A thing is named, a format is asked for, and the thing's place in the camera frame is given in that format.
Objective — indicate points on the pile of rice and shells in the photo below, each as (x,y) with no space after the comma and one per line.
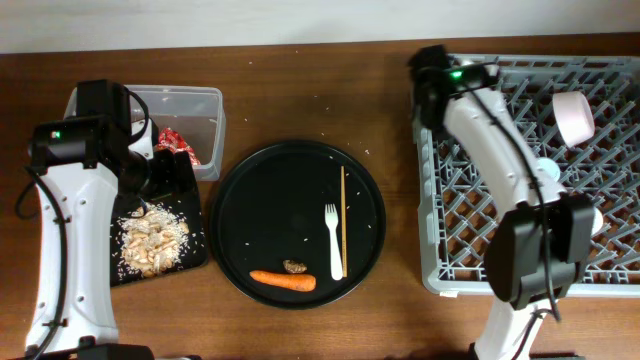
(152,240)

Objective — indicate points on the blue plastic cup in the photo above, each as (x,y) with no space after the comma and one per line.
(550,167)

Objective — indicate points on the wooden chopstick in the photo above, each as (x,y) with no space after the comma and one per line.
(343,222)

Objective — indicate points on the black rectangular tray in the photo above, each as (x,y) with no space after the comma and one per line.
(195,250)

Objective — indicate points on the clear plastic bin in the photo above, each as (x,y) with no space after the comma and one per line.
(195,120)

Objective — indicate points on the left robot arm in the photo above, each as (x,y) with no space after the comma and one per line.
(115,208)

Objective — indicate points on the orange carrot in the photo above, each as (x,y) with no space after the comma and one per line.
(294,282)

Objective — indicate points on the brown food scrap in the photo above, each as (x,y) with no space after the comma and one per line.
(293,267)

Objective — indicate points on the cream paper cup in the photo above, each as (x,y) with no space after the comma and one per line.
(598,222)

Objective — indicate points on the grey dishwasher rack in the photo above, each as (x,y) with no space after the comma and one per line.
(457,217)

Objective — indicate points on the pink bowl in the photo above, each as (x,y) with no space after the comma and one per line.
(573,117)

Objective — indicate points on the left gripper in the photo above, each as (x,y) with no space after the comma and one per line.
(177,179)

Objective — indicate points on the red snack wrapper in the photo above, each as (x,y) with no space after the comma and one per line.
(169,139)

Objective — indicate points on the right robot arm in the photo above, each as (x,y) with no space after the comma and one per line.
(542,242)

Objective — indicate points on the round black tray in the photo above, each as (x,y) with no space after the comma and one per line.
(270,208)

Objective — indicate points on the white plastic fork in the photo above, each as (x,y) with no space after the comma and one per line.
(331,221)

